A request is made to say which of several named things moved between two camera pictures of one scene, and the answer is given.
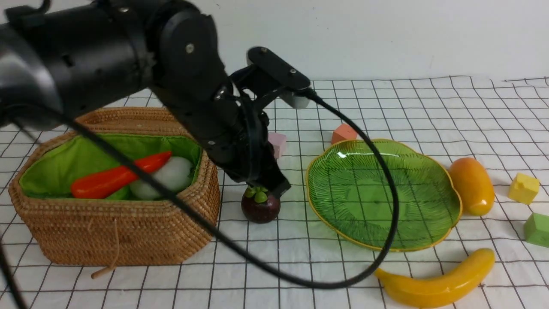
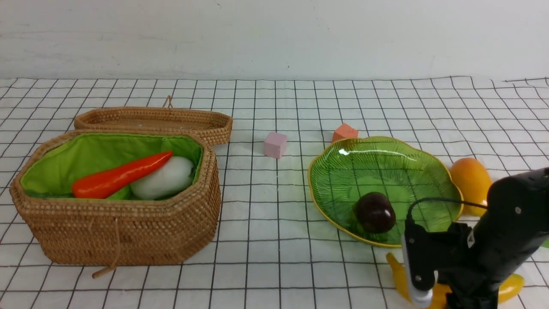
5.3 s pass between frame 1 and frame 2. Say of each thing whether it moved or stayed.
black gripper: moved
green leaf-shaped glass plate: stayed
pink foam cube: stayed
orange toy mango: stayed
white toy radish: stayed
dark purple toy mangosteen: moved
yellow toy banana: moved
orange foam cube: stayed
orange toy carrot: stayed
